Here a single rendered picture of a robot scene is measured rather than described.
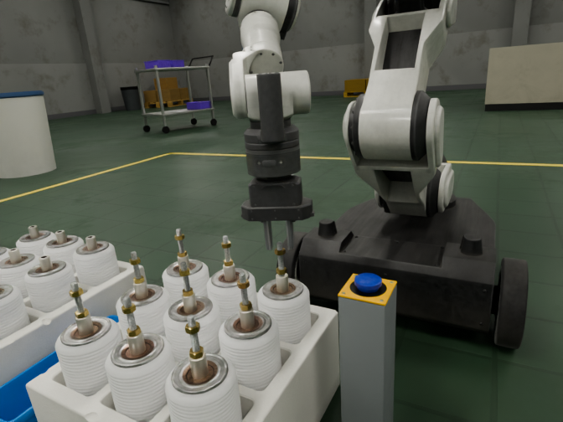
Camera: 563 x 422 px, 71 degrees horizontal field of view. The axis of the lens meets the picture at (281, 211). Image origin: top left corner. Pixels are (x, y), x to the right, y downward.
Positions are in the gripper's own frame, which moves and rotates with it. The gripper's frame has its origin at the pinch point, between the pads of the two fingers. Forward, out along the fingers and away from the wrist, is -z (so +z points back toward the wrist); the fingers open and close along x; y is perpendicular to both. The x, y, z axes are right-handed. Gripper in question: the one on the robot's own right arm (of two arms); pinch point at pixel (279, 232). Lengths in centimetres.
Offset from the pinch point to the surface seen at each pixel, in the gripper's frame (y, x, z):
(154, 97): 1081, -506, -11
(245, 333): -13.8, -4.3, -10.9
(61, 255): 19, -59, -13
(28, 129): 225, -228, -1
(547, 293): 41, 67, -37
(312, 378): -8.2, 5.1, -24.0
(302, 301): -3.0, 3.7, -12.1
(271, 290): -1.1, -2.0, -11.1
